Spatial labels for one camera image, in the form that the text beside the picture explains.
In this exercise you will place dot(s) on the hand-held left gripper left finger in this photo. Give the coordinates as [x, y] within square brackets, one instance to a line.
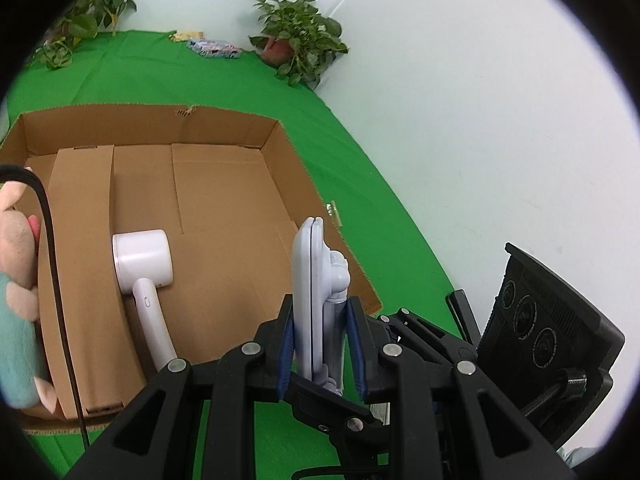
[285, 355]

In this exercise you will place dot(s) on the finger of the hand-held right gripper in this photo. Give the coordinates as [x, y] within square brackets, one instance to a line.
[425, 332]
[350, 425]

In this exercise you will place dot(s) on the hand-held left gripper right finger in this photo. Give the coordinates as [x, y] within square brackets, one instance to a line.
[356, 350]

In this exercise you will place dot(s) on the white handheld fabric shaver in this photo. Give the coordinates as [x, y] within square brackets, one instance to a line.
[142, 260]

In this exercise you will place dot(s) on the large cardboard box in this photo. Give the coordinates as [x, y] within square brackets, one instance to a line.
[225, 185]

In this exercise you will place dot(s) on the brown cardboard panel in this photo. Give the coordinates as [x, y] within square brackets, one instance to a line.
[80, 240]

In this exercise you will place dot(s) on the person's right forearm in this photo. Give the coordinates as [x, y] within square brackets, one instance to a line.
[575, 458]

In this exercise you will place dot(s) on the green tablecloth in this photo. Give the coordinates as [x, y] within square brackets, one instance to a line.
[350, 160]

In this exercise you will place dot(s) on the pink pig plush toy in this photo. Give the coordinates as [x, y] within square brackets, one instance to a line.
[15, 340]

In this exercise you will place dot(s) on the colourful snack packets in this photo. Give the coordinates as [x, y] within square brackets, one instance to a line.
[215, 48]

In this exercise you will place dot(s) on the potted plant orange pot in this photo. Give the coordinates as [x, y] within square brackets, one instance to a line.
[295, 30]

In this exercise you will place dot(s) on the yellow snack packet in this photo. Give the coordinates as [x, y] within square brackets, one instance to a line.
[187, 36]

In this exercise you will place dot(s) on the bushy potted plant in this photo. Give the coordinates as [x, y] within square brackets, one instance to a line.
[80, 20]

